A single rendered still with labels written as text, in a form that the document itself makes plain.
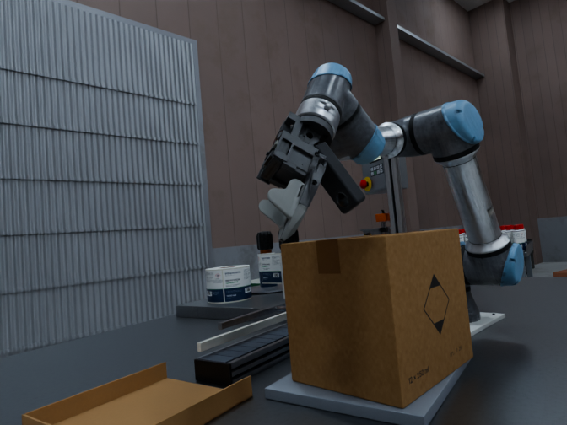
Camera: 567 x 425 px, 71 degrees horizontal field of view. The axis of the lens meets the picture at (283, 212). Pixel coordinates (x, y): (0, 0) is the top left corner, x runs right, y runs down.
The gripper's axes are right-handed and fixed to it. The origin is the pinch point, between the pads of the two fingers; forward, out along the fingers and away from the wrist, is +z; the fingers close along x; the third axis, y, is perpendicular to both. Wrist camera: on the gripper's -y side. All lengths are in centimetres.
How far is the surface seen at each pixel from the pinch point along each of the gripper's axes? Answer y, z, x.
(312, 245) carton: -8.8, -8.7, -13.9
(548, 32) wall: -540, -1048, -312
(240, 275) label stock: -17, -39, -114
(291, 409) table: -17.5, 17.0, -24.0
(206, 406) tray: -3.8, 21.3, -27.3
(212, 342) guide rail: -4.1, 6.8, -46.8
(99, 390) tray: 13, 24, -47
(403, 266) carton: -21.3, -6.6, -3.0
